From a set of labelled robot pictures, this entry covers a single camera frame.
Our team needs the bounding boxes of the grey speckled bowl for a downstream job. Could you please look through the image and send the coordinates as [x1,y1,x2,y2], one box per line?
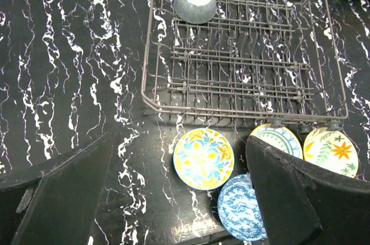
[173,0,217,25]

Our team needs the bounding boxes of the yellow sun pattern bowl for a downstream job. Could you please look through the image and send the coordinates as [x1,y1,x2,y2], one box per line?
[250,123,304,159]

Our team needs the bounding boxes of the grey wire dish rack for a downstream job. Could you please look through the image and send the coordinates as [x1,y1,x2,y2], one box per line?
[141,0,348,124]

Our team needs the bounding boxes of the orange blue floral bowl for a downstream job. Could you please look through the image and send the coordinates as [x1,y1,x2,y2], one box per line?
[173,128,235,191]

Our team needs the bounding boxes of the orange flower green leaf bowl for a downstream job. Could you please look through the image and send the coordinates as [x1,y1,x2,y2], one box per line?
[303,127,359,178]

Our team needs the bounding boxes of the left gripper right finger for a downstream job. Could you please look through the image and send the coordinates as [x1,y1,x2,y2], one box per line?
[246,136,369,244]

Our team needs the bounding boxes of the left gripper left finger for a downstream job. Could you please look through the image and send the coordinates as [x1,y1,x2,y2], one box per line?
[1,133,113,244]

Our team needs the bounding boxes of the blue white pattern bowl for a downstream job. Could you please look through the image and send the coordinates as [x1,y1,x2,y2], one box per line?
[217,173,267,242]

